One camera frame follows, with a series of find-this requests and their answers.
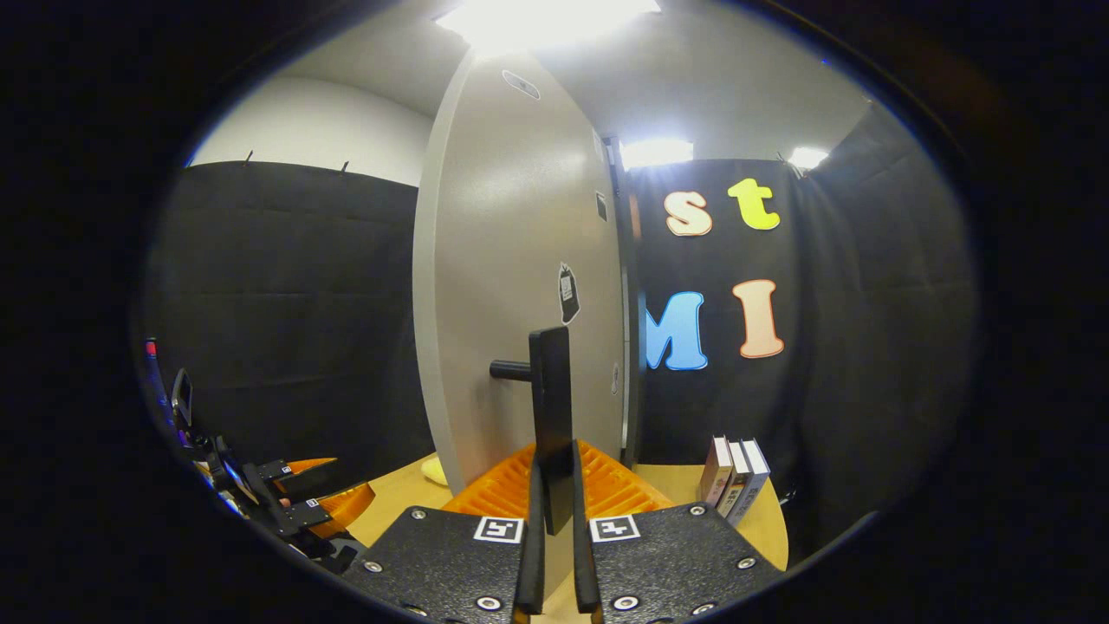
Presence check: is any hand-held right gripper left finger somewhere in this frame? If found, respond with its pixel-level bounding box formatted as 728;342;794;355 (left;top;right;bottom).
342;442;547;624

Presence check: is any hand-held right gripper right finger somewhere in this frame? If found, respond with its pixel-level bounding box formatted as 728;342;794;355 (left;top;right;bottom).
572;440;785;624

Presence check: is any black door handle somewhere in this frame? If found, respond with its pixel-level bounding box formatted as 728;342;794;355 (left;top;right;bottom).
490;327;575;536

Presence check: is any grey white cabinet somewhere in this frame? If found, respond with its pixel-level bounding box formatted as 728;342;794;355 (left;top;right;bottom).
609;134;647;469

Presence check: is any white cabinet door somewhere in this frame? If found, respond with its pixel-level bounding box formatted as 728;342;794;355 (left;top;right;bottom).
412;50;626;497

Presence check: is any blue grey book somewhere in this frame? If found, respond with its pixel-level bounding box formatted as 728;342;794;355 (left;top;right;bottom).
728;439;771;527

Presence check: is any black backdrop cloth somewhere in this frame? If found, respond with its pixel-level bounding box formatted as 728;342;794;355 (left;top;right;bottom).
143;104;980;564

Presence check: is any large ceiling light panel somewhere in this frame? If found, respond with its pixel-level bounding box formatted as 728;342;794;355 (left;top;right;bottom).
433;0;664;55

